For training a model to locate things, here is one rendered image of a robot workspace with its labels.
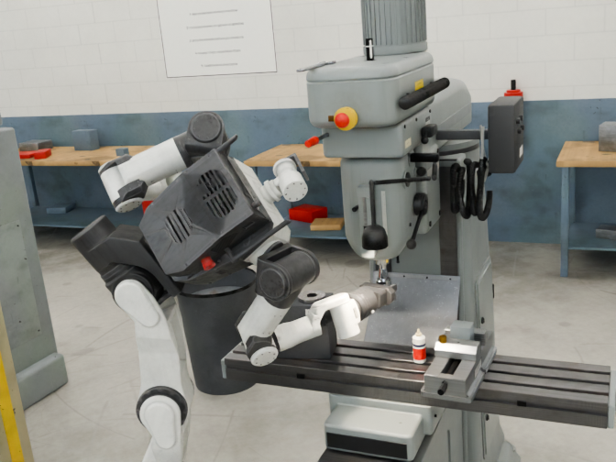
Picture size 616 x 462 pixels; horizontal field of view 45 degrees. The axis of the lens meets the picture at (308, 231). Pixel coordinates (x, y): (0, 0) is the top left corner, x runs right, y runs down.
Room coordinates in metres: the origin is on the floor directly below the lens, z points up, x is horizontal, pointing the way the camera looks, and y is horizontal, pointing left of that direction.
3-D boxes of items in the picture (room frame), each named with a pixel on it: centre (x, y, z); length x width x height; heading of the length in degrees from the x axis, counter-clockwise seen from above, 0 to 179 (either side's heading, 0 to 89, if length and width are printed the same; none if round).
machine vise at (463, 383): (2.05, -0.42, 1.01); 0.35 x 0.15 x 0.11; 153
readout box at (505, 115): (2.31, -0.65, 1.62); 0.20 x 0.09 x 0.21; 156
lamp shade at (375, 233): (1.97, -0.18, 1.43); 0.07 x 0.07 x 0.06
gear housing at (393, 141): (2.21, -0.24, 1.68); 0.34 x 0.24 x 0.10; 156
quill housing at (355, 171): (2.18, -0.22, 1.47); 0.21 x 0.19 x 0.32; 66
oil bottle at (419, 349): (2.15, -0.32, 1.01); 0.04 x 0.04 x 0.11
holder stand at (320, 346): (2.29, 0.05, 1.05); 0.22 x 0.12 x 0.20; 76
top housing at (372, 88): (2.19, -0.23, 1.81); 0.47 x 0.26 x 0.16; 156
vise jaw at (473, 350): (2.02, -0.41, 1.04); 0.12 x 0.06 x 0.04; 63
